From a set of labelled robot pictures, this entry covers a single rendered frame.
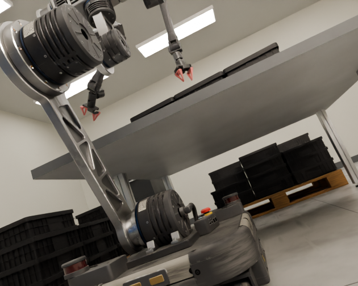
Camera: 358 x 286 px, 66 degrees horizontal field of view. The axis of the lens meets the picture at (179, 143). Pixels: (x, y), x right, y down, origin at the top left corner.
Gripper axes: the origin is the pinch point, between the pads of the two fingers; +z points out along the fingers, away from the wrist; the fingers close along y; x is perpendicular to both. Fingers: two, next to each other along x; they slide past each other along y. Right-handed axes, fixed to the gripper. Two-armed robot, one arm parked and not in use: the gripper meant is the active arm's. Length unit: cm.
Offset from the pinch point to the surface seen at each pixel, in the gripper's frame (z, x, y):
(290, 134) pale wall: 24, -195, -285
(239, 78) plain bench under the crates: 40, 68, 27
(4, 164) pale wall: -80, -312, 138
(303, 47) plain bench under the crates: 40, 81, 10
